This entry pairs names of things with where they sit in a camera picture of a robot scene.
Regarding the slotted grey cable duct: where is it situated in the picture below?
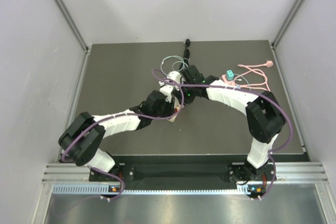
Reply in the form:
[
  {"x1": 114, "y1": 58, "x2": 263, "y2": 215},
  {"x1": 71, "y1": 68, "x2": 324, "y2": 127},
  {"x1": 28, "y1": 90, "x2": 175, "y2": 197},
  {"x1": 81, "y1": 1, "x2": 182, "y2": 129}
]
[{"x1": 52, "y1": 184, "x2": 263, "y2": 195}]

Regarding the aluminium frame rail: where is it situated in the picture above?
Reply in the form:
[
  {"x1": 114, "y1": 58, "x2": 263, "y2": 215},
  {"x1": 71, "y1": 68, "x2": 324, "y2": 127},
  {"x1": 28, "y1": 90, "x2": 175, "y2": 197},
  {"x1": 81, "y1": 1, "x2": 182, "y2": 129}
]
[{"x1": 36, "y1": 0, "x2": 91, "y2": 54}]

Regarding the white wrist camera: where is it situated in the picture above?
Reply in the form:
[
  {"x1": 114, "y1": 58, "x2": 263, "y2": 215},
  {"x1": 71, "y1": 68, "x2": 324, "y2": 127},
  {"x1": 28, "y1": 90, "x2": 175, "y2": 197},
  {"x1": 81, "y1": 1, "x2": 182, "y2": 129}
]
[
  {"x1": 166, "y1": 71, "x2": 183, "y2": 84},
  {"x1": 159, "y1": 81, "x2": 175, "y2": 103}
]

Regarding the pink power cord with plug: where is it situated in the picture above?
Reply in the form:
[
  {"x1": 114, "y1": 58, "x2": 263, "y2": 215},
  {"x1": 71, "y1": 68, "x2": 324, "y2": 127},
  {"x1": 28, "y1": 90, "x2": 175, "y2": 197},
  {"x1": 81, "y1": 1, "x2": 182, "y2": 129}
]
[{"x1": 233, "y1": 60, "x2": 274, "y2": 91}]

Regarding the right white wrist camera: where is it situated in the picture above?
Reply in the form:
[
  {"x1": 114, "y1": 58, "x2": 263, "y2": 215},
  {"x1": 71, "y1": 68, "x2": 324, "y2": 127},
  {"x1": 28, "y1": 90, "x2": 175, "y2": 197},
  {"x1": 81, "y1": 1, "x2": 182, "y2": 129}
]
[{"x1": 166, "y1": 71, "x2": 183, "y2": 84}]

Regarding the beige wooden power strip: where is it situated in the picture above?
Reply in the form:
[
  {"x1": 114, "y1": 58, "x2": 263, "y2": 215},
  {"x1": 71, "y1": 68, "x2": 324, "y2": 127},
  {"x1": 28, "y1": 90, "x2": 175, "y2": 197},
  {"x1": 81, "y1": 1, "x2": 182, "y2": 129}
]
[{"x1": 168, "y1": 98, "x2": 184, "y2": 122}]

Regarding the teal charger on pink strip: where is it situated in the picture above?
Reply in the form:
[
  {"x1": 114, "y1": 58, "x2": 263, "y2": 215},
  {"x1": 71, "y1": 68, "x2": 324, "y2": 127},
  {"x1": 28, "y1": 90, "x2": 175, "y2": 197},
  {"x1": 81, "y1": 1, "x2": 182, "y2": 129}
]
[{"x1": 225, "y1": 70, "x2": 234, "y2": 81}]

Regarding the pink power strip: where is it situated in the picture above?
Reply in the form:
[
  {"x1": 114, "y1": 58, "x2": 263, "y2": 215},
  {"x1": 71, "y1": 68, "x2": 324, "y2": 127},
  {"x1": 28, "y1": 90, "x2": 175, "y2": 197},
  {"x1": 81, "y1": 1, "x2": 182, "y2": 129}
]
[{"x1": 221, "y1": 74, "x2": 236, "y2": 87}]

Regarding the light blue cable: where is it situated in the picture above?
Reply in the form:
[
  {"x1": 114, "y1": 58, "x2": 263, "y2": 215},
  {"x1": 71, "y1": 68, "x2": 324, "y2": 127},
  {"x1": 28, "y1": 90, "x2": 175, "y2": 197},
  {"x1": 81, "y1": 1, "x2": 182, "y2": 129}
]
[{"x1": 230, "y1": 73, "x2": 250, "y2": 88}]

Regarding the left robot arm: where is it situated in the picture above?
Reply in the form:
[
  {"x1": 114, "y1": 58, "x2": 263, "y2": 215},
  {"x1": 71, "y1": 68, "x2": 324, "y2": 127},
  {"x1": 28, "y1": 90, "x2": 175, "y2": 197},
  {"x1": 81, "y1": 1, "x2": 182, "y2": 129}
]
[{"x1": 58, "y1": 91, "x2": 181, "y2": 180}]

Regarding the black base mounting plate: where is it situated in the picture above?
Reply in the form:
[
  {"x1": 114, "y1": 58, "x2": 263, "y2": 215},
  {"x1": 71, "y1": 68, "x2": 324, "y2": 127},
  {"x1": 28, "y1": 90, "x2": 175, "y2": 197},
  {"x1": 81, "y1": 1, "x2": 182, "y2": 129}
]
[{"x1": 89, "y1": 154, "x2": 276, "y2": 185}]

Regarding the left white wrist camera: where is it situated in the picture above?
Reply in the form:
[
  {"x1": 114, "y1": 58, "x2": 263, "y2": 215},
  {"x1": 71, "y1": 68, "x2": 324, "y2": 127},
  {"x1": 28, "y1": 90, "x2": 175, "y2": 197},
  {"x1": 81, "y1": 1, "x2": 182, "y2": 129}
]
[{"x1": 159, "y1": 81, "x2": 175, "y2": 103}]

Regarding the black power cord with plug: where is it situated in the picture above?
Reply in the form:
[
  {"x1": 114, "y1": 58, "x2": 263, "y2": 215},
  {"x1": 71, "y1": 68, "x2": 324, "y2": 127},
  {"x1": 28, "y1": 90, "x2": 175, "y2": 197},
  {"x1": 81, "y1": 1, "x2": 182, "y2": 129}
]
[{"x1": 182, "y1": 38, "x2": 192, "y2": 69}]

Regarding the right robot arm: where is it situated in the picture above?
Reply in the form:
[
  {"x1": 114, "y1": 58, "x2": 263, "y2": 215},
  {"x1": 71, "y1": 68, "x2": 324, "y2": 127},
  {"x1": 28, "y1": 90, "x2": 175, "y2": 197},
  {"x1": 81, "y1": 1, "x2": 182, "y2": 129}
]
[{"x1": 181, "y1": 65, "x2": 285, "y2": 181}]

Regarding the light teal usb cable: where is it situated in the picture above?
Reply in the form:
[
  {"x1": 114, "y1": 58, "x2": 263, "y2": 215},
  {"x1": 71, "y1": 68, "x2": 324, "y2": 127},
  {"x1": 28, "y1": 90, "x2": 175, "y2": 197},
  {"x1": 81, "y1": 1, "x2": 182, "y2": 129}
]
[{"x1": 160, "y1": 56, "x2": 188, "y2": 76}]

